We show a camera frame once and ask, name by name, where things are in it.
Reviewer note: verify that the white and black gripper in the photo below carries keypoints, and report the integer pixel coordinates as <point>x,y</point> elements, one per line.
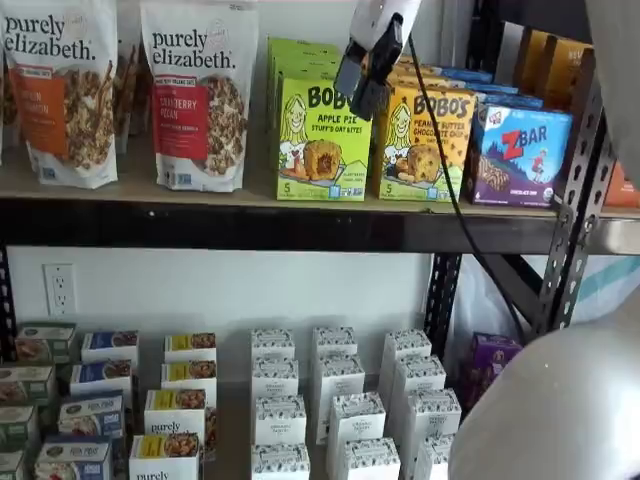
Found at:
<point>372,20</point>

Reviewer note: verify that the green Bobo's apple pie box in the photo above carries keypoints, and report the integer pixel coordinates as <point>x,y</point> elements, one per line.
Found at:
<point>300,42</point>
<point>310,66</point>
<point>305,54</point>
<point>325,165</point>

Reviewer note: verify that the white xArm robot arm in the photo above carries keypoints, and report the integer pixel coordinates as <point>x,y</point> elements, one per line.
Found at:
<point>550,400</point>

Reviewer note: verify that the yellow Bobo's peanut butter box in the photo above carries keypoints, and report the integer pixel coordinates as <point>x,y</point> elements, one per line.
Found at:
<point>425,62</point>
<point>430,72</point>
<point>440,84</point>
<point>415,170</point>

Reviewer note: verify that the blue Zbar box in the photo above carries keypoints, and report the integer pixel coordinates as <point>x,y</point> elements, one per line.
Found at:
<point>520,165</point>
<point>492,88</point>
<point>510,100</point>
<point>467,75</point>

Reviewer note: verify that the large orange snack box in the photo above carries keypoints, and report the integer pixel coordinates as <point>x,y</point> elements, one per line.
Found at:
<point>625,187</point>
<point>532,60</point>
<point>570,75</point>

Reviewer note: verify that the black metal shelf rack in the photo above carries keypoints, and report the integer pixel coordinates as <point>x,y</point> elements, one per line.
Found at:
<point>620,235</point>
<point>250,225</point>

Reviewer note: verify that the white floral printed box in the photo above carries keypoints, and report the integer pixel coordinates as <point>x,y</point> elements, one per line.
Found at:
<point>356,420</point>
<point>432,460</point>
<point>275,377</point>
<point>371,460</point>
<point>432,415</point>
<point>342,377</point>
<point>272,342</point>
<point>419,375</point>
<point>280,420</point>
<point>280,462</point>
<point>335,340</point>
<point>407,345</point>

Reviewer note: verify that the purple snack box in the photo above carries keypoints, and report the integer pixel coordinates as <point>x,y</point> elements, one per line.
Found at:
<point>497,350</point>
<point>480,387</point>

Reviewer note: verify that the yellow and white granola box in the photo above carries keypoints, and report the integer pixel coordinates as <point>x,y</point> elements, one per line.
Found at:
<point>190,345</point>
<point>165,457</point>
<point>189,375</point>
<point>175,412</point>

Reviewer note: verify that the blue and white food box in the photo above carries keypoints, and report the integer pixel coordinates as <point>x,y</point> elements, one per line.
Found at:
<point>100,375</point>
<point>110,345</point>
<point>72,460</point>
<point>90,415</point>

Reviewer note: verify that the green trimmed food box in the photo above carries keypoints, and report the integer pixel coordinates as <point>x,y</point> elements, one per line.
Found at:
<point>17,425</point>
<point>11,467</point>
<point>45,342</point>
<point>27,385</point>

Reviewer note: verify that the red label granola bag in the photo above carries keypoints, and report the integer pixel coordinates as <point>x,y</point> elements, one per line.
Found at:
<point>200,125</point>

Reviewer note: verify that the white granola bag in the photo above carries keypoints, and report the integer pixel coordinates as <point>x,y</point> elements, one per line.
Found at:
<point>131,90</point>

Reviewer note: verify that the orange label granola bag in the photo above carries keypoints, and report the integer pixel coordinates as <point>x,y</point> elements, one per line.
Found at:
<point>60,125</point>

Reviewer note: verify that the white plastic sheet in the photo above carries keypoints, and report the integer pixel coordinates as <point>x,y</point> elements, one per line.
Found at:
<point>607,300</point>

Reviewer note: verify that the white wall outlet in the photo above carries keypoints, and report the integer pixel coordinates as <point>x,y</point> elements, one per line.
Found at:
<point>60,290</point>

